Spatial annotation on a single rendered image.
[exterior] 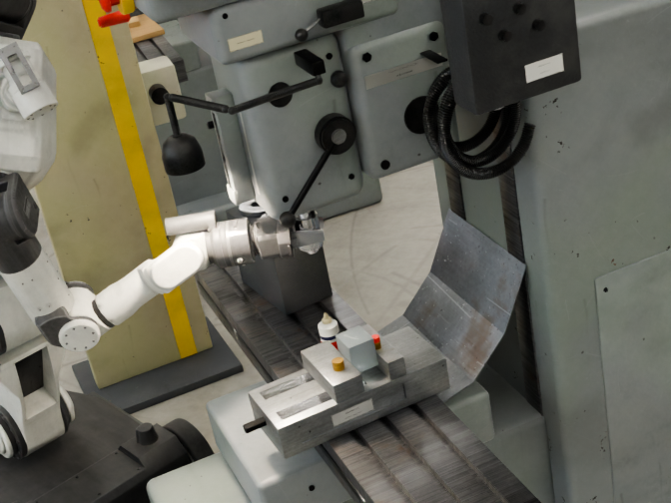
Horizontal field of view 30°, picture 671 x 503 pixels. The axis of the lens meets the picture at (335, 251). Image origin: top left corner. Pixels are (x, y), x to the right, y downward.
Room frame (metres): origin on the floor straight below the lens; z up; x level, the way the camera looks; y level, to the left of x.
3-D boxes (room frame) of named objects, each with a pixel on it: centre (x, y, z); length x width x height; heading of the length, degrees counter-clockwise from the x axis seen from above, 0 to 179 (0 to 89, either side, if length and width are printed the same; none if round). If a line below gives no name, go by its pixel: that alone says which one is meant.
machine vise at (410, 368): (1.98, 0.03, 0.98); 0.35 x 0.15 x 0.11; 110
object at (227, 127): (2.10, 0.15, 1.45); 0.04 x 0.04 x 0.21; 18
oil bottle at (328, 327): (2.15, 0.04, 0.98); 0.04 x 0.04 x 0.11
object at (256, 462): (2.13, 0.04, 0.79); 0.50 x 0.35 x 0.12; 108
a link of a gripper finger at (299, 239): (2.10, 0.05, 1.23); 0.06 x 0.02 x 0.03; 86
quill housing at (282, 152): (2.13, 0.04, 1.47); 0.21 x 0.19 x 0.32; 18
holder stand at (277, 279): (2.48, 0.12, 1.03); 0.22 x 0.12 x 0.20; 25
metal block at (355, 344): (1.99, 0.00, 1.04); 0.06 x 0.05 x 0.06; 20
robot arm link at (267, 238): (2.14, 0.13, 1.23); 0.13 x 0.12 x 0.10; 176
